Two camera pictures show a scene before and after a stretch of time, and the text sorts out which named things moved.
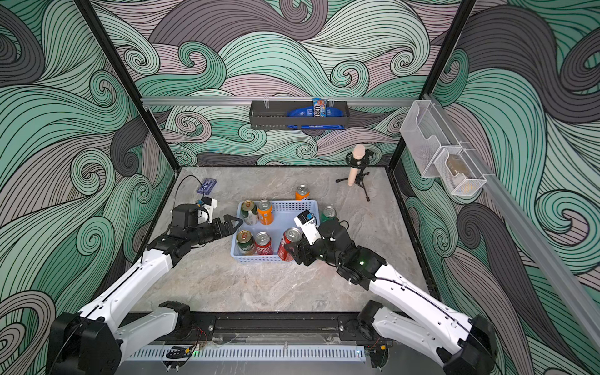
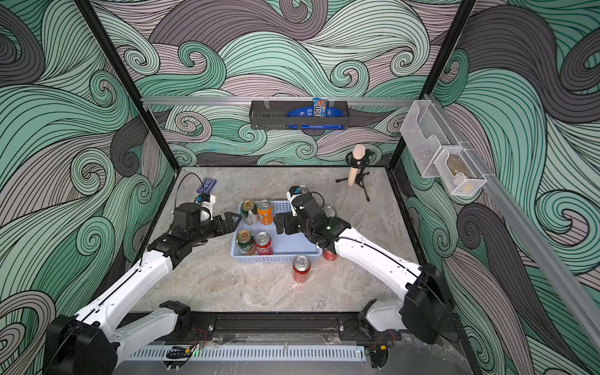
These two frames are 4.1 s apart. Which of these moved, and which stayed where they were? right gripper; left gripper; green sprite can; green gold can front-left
Moved: right gripper
Stayed: green sprite can; left gripper; green gold can front-left
